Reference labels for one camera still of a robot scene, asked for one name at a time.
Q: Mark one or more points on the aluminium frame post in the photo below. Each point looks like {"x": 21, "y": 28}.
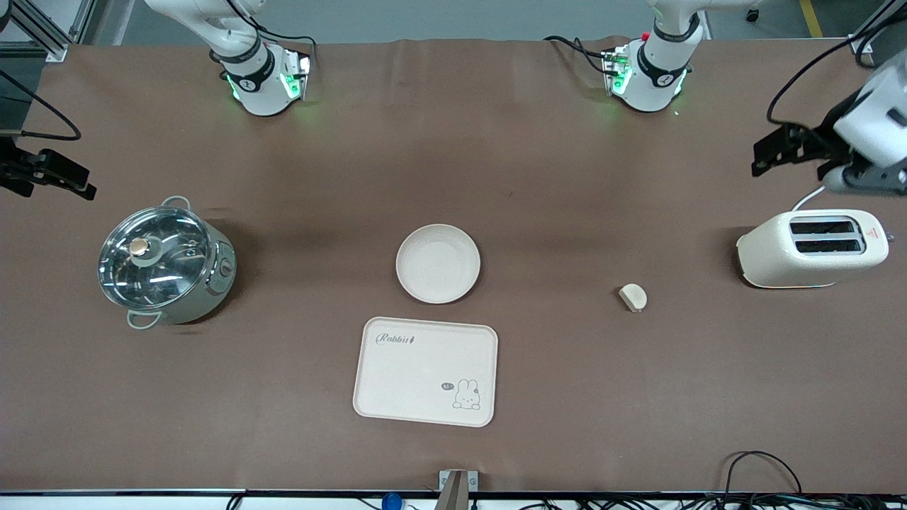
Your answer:
{"x": 42, "y": 25}
{"x": 875, "y": 25}

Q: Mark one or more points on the cream rabbit print tray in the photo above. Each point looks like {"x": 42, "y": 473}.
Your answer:
{"x": 425, "y": 371}

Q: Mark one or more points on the glass pot lid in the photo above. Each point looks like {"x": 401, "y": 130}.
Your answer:
{"x": 154, "y": 256}

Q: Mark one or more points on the steel pot with glass lid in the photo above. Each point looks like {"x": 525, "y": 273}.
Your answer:
{"x": 212, "y": 283}

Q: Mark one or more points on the metal bracket on table edge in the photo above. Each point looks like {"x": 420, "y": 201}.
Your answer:
{"x": 457, "y": 485}

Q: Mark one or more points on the cream two-slot toaster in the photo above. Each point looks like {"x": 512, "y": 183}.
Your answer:
{"x": 786, "y": 251}

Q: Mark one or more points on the small cream bun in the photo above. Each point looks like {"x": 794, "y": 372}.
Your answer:
{"x": 633, "y": 297}

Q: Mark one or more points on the brown table mat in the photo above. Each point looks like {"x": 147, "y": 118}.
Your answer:
{"x": 453, "y": 177}

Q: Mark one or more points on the small blue round object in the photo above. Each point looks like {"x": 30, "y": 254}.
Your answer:
{"x": 390, "y": 501}

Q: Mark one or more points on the round cream plate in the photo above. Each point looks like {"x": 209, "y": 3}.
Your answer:
{"x": 438, "y": 263}

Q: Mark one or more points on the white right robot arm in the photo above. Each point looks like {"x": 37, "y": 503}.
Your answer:
{"x": 258, "y": 71}

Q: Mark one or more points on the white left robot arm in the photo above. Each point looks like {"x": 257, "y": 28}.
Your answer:
{"x": 648, "y": 74}

